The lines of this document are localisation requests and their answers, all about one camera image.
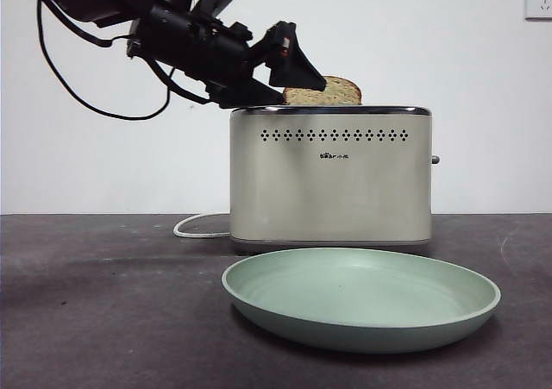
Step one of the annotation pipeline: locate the brown-crusted bread slice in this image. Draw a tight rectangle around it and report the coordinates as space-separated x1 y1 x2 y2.
282 75 362 106

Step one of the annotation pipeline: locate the pale green round plate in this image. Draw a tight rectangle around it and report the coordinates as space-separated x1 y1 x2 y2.
221 247 503 355

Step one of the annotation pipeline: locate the cream toaster with chrome top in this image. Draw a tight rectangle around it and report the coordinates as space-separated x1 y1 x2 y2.
229 104 442 255

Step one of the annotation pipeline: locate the short black cable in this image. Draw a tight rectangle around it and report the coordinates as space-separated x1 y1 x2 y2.
148 56 216 104
42 0 133 48

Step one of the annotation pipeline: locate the long black looping cable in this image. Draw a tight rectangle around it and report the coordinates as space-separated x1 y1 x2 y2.
36 0 176 122

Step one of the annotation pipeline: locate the white toaster power cable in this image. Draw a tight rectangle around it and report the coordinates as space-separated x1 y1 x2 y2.
173 213 232 239

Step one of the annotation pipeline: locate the white wall socket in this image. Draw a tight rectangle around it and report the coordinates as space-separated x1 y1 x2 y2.
524 0 552 21

